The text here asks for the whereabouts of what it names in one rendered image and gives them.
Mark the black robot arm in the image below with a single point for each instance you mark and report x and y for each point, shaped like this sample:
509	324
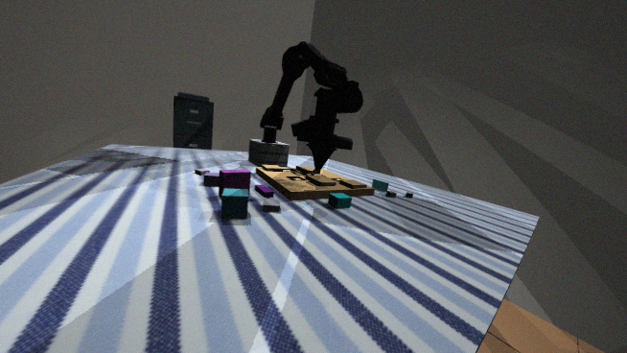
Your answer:
344	97

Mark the tan wooden puzzle board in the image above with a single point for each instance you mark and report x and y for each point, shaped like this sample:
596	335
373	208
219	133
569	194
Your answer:
314	185

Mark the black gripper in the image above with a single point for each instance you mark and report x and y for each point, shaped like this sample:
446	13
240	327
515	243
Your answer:
323	148

